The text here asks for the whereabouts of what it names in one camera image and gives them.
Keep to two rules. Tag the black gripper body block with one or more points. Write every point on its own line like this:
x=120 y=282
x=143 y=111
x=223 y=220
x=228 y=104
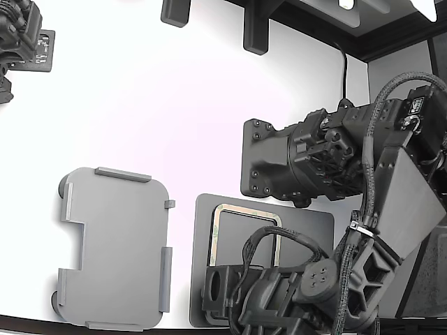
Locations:
x=223 y=293

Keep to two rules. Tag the beige rectangular frame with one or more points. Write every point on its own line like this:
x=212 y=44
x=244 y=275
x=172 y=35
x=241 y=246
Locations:
x=214 y=244

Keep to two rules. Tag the black six-joint robot arm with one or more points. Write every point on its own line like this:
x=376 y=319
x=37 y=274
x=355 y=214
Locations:
x=401 y=195

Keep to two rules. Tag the light grey holder plate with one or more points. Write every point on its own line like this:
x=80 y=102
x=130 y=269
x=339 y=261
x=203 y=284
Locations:
x=118 y=244

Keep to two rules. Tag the black metal strut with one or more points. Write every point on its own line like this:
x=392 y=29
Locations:
x=415 y=272

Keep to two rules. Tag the black circuit board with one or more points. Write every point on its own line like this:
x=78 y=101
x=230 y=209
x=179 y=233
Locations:
x=47 y=52

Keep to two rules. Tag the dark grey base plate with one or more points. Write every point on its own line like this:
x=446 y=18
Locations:
x=307 y=227

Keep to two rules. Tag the long black bracket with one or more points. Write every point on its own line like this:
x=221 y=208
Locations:
x=256 y=31

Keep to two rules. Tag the short black bracket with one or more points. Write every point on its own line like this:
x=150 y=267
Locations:
x=176 y=12

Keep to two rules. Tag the black metal frame structure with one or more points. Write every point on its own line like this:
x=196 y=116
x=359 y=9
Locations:
x=384 y=31

